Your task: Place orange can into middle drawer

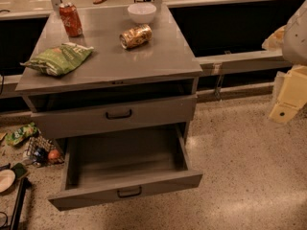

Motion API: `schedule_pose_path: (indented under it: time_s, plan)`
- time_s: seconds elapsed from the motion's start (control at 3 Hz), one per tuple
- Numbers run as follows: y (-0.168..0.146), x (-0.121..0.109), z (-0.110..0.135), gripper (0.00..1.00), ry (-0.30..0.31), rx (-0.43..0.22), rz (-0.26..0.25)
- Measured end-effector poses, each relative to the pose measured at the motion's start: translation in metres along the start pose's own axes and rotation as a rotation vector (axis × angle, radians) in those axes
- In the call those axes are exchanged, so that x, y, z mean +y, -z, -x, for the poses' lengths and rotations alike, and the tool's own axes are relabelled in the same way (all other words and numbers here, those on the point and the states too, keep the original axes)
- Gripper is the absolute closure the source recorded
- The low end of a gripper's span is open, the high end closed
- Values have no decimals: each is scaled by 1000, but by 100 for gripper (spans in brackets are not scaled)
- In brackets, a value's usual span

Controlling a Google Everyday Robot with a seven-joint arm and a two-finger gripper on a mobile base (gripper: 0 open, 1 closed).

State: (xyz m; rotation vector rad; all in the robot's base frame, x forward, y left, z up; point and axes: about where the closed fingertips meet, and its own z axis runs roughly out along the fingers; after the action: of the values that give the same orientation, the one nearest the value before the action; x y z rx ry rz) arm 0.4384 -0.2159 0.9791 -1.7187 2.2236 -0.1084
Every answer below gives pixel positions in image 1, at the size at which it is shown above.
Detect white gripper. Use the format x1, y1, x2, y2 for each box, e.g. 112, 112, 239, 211
262, 0, 307, 124

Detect grey drawer cabinet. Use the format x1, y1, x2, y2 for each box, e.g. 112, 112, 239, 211
14, 2, 203, 113

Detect grey open bottom drawer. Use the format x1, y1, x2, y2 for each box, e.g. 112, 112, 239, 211
49, 125, 202, 211

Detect red soda can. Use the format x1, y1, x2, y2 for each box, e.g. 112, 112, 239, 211
59, 3, 83, 37

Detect grey middle drawer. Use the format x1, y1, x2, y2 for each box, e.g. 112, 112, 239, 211
32, 95, 197, 139

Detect white bowl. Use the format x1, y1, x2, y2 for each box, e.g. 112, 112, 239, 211
128, 3, 156, 24

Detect green chip bag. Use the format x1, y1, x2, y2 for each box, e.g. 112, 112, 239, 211
22, 42, 94, 77

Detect green snack bag on floor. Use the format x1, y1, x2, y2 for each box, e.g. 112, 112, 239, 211
5, 123, 38, 147

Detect green sponge on floor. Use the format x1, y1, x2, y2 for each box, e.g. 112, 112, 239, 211
11, 163, 29, 180

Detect black stand on floor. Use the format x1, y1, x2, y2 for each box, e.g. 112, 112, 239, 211
0, 177, 32, 230

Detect round plate on floor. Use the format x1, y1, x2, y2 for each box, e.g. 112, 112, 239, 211
0, 170, 15, 193

